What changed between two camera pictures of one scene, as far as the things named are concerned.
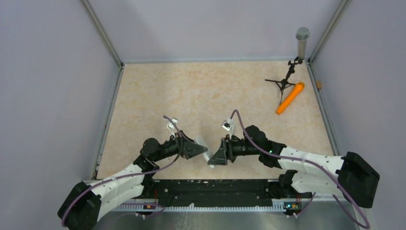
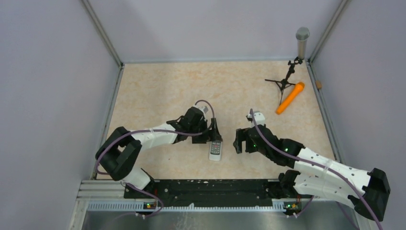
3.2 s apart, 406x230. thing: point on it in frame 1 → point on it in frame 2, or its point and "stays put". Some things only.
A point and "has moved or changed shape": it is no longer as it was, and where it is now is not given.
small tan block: (319, 84) stays put
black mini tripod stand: (283, 84) stays put
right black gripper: (225, 152) → (242, 135)
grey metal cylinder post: (302, 34) stays put
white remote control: (208, 154) has moved or changed shape
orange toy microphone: (290, 98) stays put
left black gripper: (189, 149) → (214, 132)
